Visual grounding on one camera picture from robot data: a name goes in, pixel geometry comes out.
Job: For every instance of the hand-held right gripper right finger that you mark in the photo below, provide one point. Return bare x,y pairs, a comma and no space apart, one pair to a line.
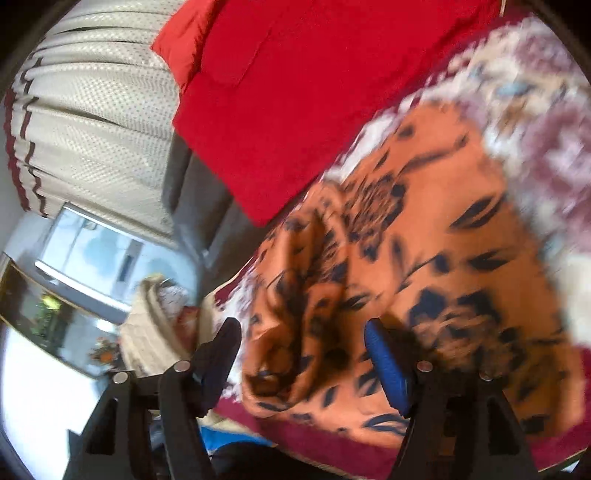
390,369

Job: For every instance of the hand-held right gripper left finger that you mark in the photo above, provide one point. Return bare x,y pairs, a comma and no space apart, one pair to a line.
217,364

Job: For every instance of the orange floral shirt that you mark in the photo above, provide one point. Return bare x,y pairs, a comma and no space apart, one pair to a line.
438,221

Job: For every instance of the blue plastic toy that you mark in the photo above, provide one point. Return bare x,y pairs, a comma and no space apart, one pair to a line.
231,438

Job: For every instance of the beige quilted coat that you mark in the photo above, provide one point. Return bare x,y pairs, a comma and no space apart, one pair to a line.
147,332

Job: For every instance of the orange artificial flowers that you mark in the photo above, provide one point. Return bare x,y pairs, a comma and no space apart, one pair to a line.
105,353

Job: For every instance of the beige dotted curtain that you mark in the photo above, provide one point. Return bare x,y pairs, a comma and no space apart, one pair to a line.
101,115

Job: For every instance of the red blanket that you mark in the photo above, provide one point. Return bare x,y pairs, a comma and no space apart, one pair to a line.
323,92

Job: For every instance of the floral sofa blanket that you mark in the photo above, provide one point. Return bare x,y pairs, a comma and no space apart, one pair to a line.
531,92

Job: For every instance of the red pillow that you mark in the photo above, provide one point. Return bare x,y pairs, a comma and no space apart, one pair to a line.
184,41

